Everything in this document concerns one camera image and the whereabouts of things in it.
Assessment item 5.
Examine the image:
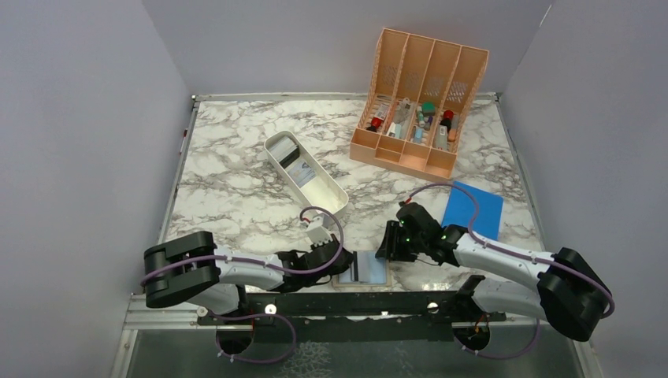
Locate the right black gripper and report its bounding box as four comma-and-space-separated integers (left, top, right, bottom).
375, 220, 427, 262

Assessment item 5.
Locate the white oblong plastic tray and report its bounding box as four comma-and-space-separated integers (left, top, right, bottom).
264, 131, 349, 219

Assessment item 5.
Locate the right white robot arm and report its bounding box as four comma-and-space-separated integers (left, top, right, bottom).
376, 203, 614, 342

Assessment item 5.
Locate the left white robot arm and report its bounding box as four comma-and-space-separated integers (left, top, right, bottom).
140, 232, 354, 324

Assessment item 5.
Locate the stack of cards in tray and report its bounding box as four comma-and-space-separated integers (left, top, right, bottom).
269, 136, 316, 188

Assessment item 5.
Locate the blue flat board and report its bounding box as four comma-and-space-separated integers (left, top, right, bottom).
441, 181, 504, 240

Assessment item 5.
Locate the red capped black bottle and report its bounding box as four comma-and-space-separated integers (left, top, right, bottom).
366, 117, 384, 132

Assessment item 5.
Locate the green capped bottle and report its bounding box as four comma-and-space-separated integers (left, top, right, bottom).
420, 102, 436, 117

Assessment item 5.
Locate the red capped bottle right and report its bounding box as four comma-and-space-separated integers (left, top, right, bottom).
440, 110, 455, 132

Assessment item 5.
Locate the peach plastic desk organizer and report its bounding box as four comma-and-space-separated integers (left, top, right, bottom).
350, 28, 489, 182

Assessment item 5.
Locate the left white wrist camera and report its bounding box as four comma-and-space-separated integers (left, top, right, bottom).
306, 217, 333, 246

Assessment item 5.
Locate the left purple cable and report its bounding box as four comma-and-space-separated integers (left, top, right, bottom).
140, 206, 346, 365

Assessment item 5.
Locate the purple cable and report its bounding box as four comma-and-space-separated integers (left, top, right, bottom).
140, 206, 346, 365
399, 181, 616, 361

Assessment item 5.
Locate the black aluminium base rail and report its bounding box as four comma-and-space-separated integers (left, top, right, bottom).
123, 290, 555, 346

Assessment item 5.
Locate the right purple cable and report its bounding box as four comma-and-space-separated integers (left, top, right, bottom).
399, 181, 616, 361

